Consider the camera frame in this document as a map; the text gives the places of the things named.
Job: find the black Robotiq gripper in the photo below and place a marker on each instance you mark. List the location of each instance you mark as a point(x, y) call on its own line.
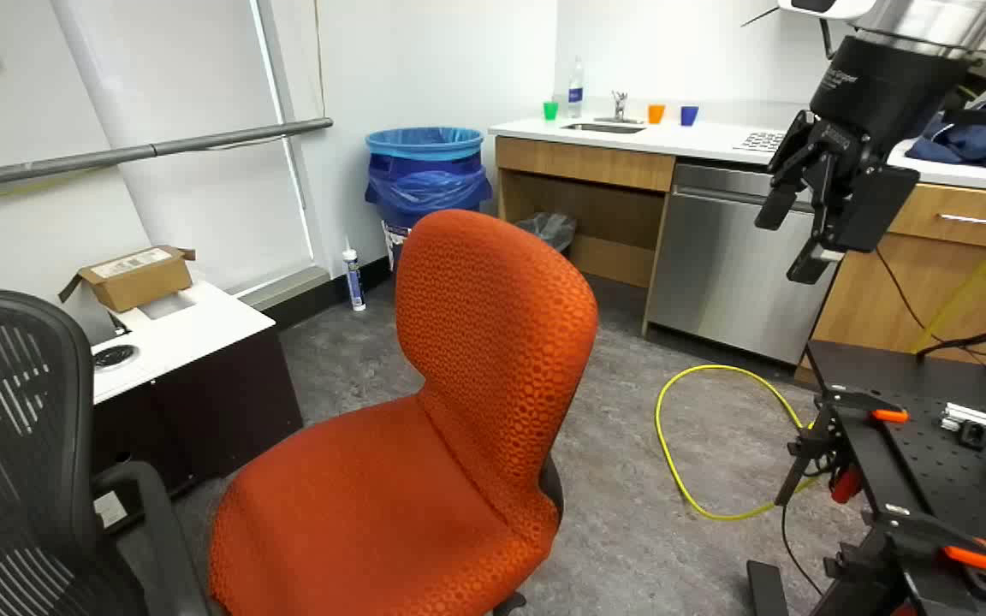
point(887, 90)

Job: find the grey wall handrail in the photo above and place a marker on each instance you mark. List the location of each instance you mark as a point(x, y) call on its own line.
point(173, 145)

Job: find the white top dark desk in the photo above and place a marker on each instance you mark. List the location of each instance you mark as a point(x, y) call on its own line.
point(189, 329)

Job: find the clear water bottle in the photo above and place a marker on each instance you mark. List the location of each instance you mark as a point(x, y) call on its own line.
point(576, 97)

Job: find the orange fabric office chair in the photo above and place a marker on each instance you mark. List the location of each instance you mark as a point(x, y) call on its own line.
point(400, 515)

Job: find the stainless steel dishwasher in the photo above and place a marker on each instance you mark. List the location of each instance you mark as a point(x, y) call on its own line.
point(721, 263)

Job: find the black mesh office chair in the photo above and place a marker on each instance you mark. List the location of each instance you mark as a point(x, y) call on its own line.
point(15, 458)

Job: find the white keyboard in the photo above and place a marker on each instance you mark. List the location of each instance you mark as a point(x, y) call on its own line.
point(762, 141)

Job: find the green plastic cup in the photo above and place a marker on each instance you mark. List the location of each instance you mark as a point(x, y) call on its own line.
point(549, 110)

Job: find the orange plastic cup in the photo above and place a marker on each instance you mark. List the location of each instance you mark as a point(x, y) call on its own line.
point(656, 115)

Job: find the wooden drawer cabinet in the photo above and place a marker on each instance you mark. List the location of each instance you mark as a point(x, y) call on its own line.
point(948, 284)

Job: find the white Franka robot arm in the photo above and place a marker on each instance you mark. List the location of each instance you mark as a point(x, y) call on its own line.
point(939, 20)

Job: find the black round disc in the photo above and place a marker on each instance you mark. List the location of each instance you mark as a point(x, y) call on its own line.
point(113, 355)

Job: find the white countertop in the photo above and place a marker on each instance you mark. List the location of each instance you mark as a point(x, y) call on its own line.
point(701, 139)

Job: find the black perforated robot table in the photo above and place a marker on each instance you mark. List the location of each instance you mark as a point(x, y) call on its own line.
point(939, 482)

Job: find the wooden sink cabinet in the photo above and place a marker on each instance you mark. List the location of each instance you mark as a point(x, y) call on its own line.
point(583, 165)

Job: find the blue bagged trash bin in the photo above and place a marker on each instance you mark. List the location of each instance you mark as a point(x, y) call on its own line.
point(427, 171)

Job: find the small black waste bin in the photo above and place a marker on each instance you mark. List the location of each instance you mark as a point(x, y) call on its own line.
point(549, 232)

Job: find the open cardboard box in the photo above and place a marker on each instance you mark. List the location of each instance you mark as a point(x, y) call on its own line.
point(137, 282)

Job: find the dark blue cloth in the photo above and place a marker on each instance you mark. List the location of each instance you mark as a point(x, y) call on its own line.
point(985, 145)

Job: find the blue plastic cup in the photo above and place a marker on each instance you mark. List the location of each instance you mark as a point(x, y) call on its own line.
point(690, 119)

